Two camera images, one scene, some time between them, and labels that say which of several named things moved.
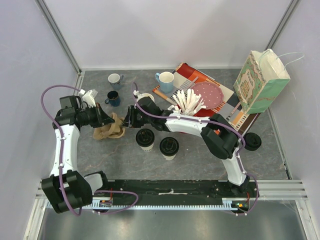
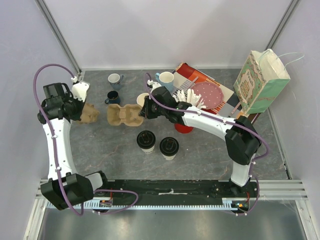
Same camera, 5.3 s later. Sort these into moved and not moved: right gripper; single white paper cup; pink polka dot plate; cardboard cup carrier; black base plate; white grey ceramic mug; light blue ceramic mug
Moved: right gripper; cardboard cup carrier
Not moved: black base plate; single white paper cup; white grey ceramic mug; pink polka dot plate; light blue ceramic mug
